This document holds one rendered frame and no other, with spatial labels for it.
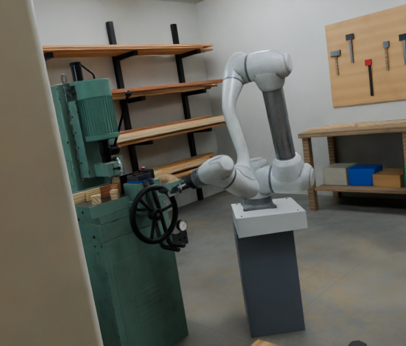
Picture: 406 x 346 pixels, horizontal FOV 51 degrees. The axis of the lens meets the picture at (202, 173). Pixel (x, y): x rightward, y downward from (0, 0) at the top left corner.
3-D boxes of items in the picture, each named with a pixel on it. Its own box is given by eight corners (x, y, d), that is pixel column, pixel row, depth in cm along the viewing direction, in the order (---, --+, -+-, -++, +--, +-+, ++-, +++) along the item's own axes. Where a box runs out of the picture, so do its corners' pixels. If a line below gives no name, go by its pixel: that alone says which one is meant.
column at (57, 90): (81, 214, 234) (54, 84, 223) (62, 211, 250) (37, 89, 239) (115, 204, 250) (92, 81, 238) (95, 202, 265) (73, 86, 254)
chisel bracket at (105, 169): (110, 180, 220) (106, 163, 219) (95, 179, 230) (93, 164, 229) (121, 176, 225) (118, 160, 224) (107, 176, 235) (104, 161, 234)
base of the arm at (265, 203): (271, 200, 248) (270, 190, 248) (277, 208, 226) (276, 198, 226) (240, 203, 249) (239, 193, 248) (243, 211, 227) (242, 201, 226)
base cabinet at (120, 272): (126, 377, 214) (99, 244, 203) (71, 343, 256) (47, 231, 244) (189, 334, 245) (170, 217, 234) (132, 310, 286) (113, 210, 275)
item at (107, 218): (100, 225, 204) (99, 217, 203) (79, 221, 219) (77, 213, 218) (163, 203, 231) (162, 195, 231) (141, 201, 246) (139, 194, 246)
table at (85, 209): (102, 221, 193) (99, 209, 193) (70, 216, 215) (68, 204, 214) (195, 189, 235) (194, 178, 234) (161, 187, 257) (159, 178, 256)
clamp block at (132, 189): (140, 202, 209) (137, 184, 207) (125, 200, 218) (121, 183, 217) (163, 194, 219) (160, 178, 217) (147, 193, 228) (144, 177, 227)
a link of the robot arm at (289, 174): (279, 183, 239) (319, 182, 228) (272, 199, 226) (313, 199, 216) (250, 49, 205) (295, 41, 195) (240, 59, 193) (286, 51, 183)
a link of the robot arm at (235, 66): (216, 76, 199) (243, 72, 193) (223, 48, 207) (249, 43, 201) (227, 94, 209) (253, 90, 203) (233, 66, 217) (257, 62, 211)
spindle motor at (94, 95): (97, 141, 211) (85, 78, 206) (80, 143, 223) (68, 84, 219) (126, 136, 223) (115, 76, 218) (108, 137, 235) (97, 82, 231)
